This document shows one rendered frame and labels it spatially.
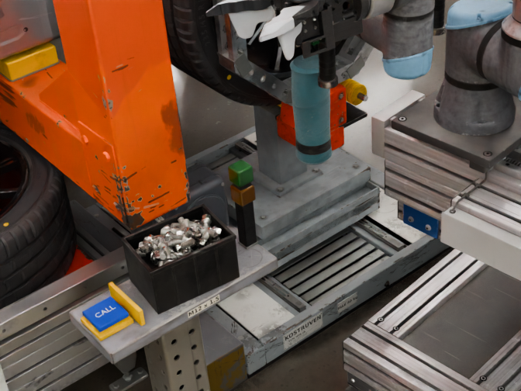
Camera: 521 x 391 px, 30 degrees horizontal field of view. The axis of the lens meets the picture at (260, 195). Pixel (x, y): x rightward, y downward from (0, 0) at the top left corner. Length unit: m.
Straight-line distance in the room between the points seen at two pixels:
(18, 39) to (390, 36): 1.18
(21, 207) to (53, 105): 0.25
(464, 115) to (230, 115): 1.78
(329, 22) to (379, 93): 2.23
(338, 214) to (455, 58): 1.03
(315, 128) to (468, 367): 0.64
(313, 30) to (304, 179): 1.40
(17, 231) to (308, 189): 0.86
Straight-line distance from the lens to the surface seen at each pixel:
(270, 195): 2.69
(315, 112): 2.26
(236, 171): 2.03
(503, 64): 1.69
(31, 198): 2.34
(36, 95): 2.38
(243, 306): 2.57
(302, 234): 2.65
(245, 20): 1.39
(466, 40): 1.75
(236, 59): 2.21
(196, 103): 3.59
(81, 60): 1.99
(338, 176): 2.75
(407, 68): 1.49
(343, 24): 1.39
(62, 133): 2.25
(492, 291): 2.41
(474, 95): 1.80
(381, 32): 1.50
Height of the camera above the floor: 1.80
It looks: 36 degrees down
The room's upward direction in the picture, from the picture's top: 5 degrees counter-clockwise
